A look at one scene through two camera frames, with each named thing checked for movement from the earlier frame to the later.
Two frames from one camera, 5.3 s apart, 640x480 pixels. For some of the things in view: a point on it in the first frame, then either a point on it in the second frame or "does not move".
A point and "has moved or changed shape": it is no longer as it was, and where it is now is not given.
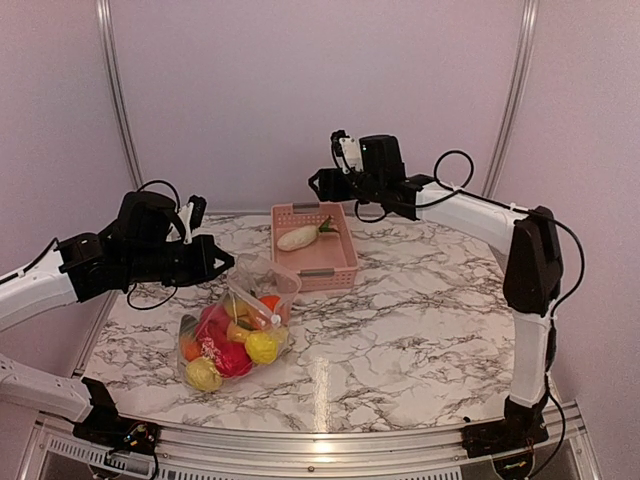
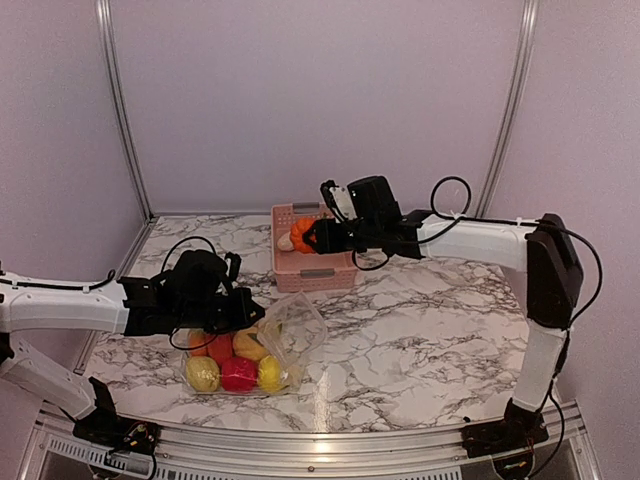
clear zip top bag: [242, 333] has moved or changed shape
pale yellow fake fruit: [203, 375] does not move
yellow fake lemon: [261, 347] -> [270, 373]
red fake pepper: [231, 359] -> [239, 374]
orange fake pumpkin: [270, 301] -> [298, 227]
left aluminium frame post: [112, 60] does not move
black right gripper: [329, 182] -> [328, 242]
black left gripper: [203, 269] -> [243, 319]
